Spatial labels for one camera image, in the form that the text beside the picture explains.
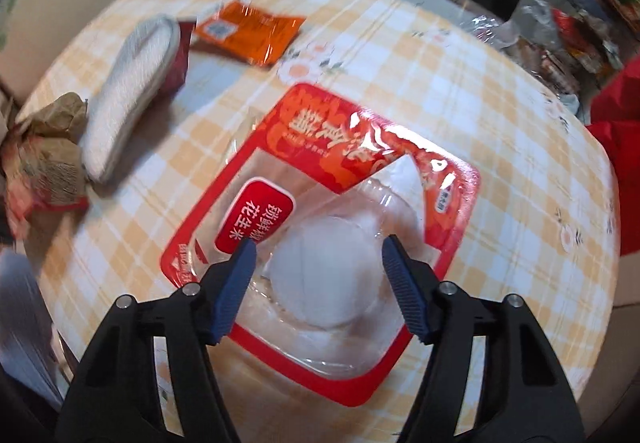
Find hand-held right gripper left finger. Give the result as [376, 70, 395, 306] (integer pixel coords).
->
[55, 239, 258, 443]

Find yellow plaid tablecloth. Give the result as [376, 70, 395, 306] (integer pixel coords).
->
[17, 0, 621, 424]

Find dark red snack package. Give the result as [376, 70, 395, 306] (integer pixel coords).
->
[80, 15, 197, 184]

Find brown paper wrapper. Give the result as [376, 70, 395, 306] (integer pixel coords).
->
[0, 92, 91, 235]

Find red apron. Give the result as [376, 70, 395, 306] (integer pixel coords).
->
[585, 55, 640, 260]

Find orange sauce packet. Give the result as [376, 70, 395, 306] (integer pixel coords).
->
[194, 0, 307, 68]

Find red white plastic tray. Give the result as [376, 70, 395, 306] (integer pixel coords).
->
[160, 83, 482, 409]

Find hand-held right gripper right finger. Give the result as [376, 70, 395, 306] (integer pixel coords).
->
[381, 234, 586, 443]

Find plastic bags on floor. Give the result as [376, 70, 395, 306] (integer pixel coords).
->
[460, 0, 587, 110]

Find white round pad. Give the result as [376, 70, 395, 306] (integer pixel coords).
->
[270, 215, 386, 330]

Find white green bag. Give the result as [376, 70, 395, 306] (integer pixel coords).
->
[0, 0, 24, 50]

